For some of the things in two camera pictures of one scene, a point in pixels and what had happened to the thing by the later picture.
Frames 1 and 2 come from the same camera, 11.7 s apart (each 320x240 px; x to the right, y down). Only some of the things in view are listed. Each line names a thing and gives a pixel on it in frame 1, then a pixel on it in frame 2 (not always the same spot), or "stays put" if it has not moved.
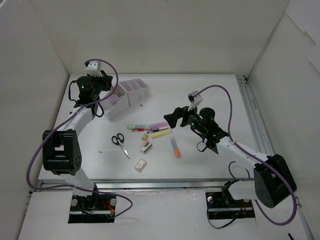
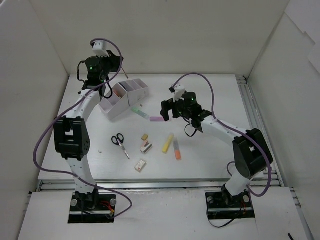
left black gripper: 104,80 → 116,62
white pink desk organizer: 128,93 stays put
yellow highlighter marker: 161,133 → 165,147
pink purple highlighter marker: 156,125 → 157,118
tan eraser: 144,136 stays put
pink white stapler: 146,147 stays put
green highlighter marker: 136,126 → 135,110
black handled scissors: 119,140 stays put
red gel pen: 139,129 → 125,72
